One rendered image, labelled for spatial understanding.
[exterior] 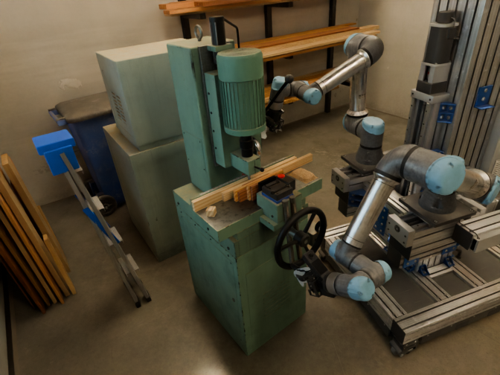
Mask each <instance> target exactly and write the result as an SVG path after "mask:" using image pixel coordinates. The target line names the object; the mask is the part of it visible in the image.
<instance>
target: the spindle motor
mask: <svg viewBox="0 0 500 375"><path fill-rule="evenodd" d="M217 71H218V77H219V89H220V96H221V103H222V115H223V122H224V129H225V132H226V133H227V134H229V135H233V136H250V135H256V134H259V133H261V132H263V131H264V130H265V129H266V110H265V94H264V77H263V53H262V51H261V50H260V49H258V48H233V49H228V50H224V51H220V52H219V53H218V54H217Z"/></svg>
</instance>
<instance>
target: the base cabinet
mask: <svg viewBox="0 0 500 375"><path fill-rule="evenodd" d="M176 209H177V212H178V216H179V222H180V226H181V230H182V236H183V240H184V243H185V249H186V253H187V259H188V262H189V267H190V273H191V277H192V280H193V286H194V290H195V293H196V294H197V296H198V297H199V298H200V299H201V301H202V302H203V303H204V304H205V306H206V307H207V308H208V309H209V310H210V311H211V312H212V314H213V315H214V316H215V317H216V319H217V320H218V321H219V322H220V324H221V325H222V326H223V327H224V328H225V329H226V331H227V332H228V333H229V334H230V336H231V337H232V338H233V339H234V340H235V342H236V343H237V344H238V345H239V346H240V347H241V349H242V350H243V351H244V352H245V354H246V355H247V356H248V355H250V354H251V353H253V352H254V351H255V350H256V349H258V348H259V347H260V346H261V345H263V344H264V343H266V342H267V341H268V340H270V339H271V338H272V337H273V336H275V335H276V334H278V333H279V332H280V331H282V329H284V328H285V327H287V326H288V325H289V324H291V323H292V322H293V321H294V320H295V319H297V318H298V317H300V316H301V315H303V314H304V313H305V312H306V284H307V283H304V286H302V285H300V283H299V281H298V279H297V278H296V276H294V270H293V269H291V270H286V269H282V268H281V267H279V265H278V264H277V263H276V261H275V255H274V250H275V242H276V239H277V237H278V235H276V236H275V237H273V238H271V239H270V240H267V241H266V242H264V243H262V244H260V245H259V246H257V247H256V248H254V249H252V250H251V251H248V252H246V253H245V254H243V255H241V256H240V257H238V258H235V257H234V256H233V255H231V254H230V253H229V252H228V251H227V250H226V249H225V248H223V247H222V246H221V245H220V244H219V243H218V242H217V241H216V240H215V239H214V238H213V237H212V236H211V235H210V234H209V233H208V232H206V231H205V230H204V229H203V228H202V227H201V226H200V225H198V224H197V223H196V222H195V221H194V220H193V219H192V218H191V217H189V216H188V215H187V214H186V213H185V212H184V211H183V210H182V209H181V208H180V207H179V206H178V205H177V204H176Z"/></svg>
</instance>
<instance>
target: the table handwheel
mask: <svg viewBox="0 0 500 375"><path fill-rule="evenodd" d="M307 214H312V215H311V217H310V219H309V221H308V223H307V225H306V227H305V228H304V230H303V231H302V230H300V231H297V230H295V229H294V228H293V227H292V226H293V225H294V224H295V223H296V222H297V221H298V220H299V219H300V218H302V217H303V216H305V215H307ZM316 214H317V215H318V217H319V219H320V230H319V233H318V237H317V239H316V241H315V243H314V244H313V246H312V248H311V249H310V250H313V251H314V252H315V253H316V252H317V251H318V249H319V247H320V245H321V244H322V242H323V239H324V236H325V233H326V230H327V218H326V216H325V214H324V212H323V211H322V210H321V209H320V208H317V207H313V206H312V207H306V208H303V209H301V210H299V211H298V212H296V213H295V214H293V215H292V216H291V217H290V218H289V219H288V220H287V221H286V223H285V224H284V226H283V227H282V228H280V230H281V231H280V233H279V235H278V237H277V239H276V242H275V250H274V255H275V261H276V263H277V264H278V265H279V267H281V268H282V269H286V270H291V269H292V267H291V266H290V263H286V262H284V261H283V259H282V257H281V251H283V250H284V249H286V248H288V247H290V246H293V245H295V244H297V245H299V246H300V247H301V248H303V247H304V249H305V251H306V252H307V251H309V249H308V247H307V245H308V244H309V242H310V235H308V234H307V232H308V230H309V228H310V226H311V223H312V222H313V220H314V218H315V215H316ZM290 229H291V230H290ZM289 230H290V232H289V236H291V237H292V238H293V241H291V242H289V243H287V244H285V245H283V241H284V239H285V237H286V235H287V233H288V231H289ZM282 245H283V246H282ZM293 263H294V264H295V265H297V266H299V267H300V266H303V265H304V264H305V262H304V260H303V259H302V258H301V259H300V260H297V261H295V262H293Z"/></svg>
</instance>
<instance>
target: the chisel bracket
mask: <svg viewBox="0 0 500 375"><path fill-rule="evenodd" d="M230 154H231V166H233V167H235V168H237V169H238V170H240V171H241V172H243V173H245V174H246V175H248V176H251V175H253V174H255V173H258V172H260V170H258V169H256V168H254V166H257V167H260V168H261V163H260V157H259V156H256V155H255V154H253V156H252V157H249V158H244V157H242V153H241V149H238V150H235V151H233V152H230Z"/></svg>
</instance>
